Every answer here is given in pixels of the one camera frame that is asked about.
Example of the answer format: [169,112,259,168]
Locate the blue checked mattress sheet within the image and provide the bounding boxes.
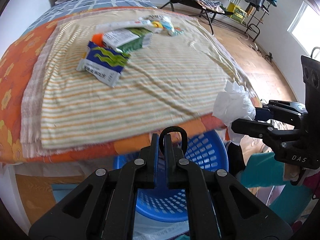
[25,0,155,33]

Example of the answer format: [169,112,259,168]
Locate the blue green snack packet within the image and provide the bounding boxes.
[76,41,131,88]

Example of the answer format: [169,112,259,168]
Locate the blue plastic trash basket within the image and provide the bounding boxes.
[113,130,230,223]

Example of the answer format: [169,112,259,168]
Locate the white tissue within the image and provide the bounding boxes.
[213,81,256,146]

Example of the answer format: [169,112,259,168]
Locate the striped clothes on chair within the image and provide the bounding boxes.
[193,0,225,14]

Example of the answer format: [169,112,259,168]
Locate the yellow green crate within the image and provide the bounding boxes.
[227,2,247,24]

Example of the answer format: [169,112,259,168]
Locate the orange floral bedsheet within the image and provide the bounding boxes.
[0,6,226,164]

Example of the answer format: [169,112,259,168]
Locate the black clothes drying rack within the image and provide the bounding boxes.
[222,0,278,42]

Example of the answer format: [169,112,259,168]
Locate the small colourful wrapper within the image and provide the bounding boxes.
[171,27,185,36]

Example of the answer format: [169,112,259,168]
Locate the grey plaid blanket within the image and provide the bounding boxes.
[19,7,256,158]

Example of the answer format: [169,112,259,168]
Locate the clear plastic bag on floor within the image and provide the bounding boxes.
[132,213,189,239]

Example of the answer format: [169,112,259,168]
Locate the white plastic bag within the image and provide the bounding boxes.
[140,15,173,25]

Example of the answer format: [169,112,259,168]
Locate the orange plastic cap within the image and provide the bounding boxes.
[91,33,104,47]

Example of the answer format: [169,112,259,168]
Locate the green white milk carton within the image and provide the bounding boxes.
[102,28,153,53]

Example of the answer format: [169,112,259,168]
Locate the white tube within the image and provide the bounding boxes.
[95,20,157,33]

